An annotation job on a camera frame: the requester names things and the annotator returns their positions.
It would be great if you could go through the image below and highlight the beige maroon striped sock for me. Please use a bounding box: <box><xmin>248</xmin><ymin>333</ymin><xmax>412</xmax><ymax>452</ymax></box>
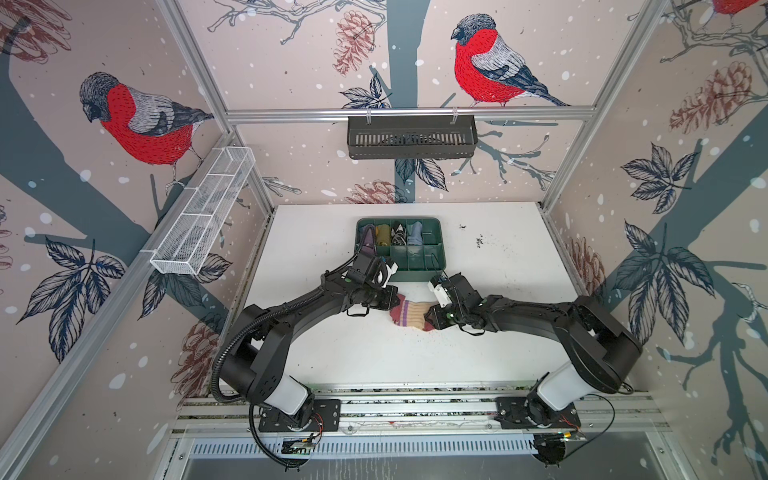
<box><xmin>389</xmin><ymin>294</ymin><xmax>435</xmax><ymax>331</ymax></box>

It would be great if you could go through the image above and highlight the purple striped sock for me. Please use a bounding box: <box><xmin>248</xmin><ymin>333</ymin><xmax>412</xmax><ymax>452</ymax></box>
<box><xmin>357</xmin><ymin>224</ymin><xmax>376</xmax><ymax>257</ymax></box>

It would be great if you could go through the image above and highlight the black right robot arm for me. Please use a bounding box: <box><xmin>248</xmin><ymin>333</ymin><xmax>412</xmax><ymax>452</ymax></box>
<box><xmin>425</xmin><ymin>274</ymin><xmax>642</xmax><ymax>428</ymax></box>

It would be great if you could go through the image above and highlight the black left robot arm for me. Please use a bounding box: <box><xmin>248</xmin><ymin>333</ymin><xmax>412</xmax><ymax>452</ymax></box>
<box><xmin>210</xmin><ymin>251</ymin><xmax>399</xmax><ymax>429</ymax></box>

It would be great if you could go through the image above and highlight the rolled black white sock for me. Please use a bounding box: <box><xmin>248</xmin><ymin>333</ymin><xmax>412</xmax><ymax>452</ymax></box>
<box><xmin>391</xmin><ymin>222</ymin><xmax>408</xmax><ymax>246</ymax></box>

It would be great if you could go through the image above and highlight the green compartment tray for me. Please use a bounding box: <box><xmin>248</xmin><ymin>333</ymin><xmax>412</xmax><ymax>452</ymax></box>
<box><xmin>355</xmin><ymin>216</ymin><xmax>447</xmax><ymax>282</ymax></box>

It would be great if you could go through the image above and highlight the rolled blue grey sock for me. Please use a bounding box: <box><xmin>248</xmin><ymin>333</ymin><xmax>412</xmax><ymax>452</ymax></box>
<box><xmin>407</xmin><ymin>221</ymin><xmax>424</xmax><ymax>246</ymax></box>

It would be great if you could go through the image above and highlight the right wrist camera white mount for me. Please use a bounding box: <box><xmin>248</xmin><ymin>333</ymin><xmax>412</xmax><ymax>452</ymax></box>
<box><xmin>428</xmin><ymin>275</ymin><xmax>452</xmax><ymax>308</ymax></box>

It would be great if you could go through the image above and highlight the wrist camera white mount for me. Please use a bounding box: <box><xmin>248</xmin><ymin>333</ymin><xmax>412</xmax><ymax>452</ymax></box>
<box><xmin>428</xmin><ymin>275</ymin><xmax>452</xmax><ymax>308</ymax></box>
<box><xmin>382</xmin><ymin>262</ymin><xmax>398</xmax><ymax>288</ymax></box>

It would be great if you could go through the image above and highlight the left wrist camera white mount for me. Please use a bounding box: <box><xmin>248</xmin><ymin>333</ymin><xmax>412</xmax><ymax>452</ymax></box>
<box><xmin>382</xmin><ymin>262</ymin><xmax>398</xmax><ymax>288</ymax></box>

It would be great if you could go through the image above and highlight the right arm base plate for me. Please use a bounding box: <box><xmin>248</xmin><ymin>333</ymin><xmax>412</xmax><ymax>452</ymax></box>
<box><xmin>494</xmin><ymin>396</ymin><xmax>581</xmax><ymax>430</ymax></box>

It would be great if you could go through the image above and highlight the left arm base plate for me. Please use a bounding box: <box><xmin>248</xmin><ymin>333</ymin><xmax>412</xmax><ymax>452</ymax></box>
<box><xmin>257</xmin><ymin>397</ymin><xmax>341</xmax><ymax>433</ymax></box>

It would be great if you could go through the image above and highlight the black hanging wire basket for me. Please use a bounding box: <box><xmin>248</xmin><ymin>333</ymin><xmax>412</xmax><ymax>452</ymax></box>
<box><xmin>347</xmin><ymin>115</ymin><xmax>478</xmax><ymax>160</ymax></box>

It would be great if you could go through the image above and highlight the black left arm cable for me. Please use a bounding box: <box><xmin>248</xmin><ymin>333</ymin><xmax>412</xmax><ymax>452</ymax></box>
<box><xmin>248</xmin><ymin>400</ymin><xmax>313</xmax><ymax>470</ymax></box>

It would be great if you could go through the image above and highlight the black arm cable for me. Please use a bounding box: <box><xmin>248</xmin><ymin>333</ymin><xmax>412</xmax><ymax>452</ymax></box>
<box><xmin>533</xmin><ymin>392</ymin><xmax>617</xmax><ymax>466</ymax></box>
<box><xmin>248</xmin><ymin>400</ymin><xmax>313</xmax><ymax>470</ymax></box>

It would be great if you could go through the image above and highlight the white mesh wall shelf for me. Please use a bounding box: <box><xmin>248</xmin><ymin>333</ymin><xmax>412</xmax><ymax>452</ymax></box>
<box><xmin>150</xmin><ymin>146</ymin><xmax>255</xmax><ymax>275</ymax></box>

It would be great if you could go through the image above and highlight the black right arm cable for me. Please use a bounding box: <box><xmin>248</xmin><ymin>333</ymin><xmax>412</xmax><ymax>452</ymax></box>
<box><xmin>533</xmin><ymin>392</ymin><xmax>617</xmax><ymax>466</ymax></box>

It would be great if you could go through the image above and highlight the aluminium horizontal frame bar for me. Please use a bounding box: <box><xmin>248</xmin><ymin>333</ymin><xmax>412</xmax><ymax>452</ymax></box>
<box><xmin>225</xmin><ymin>106</ymin><xmax>597</xmax><ymax>125</ymax></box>

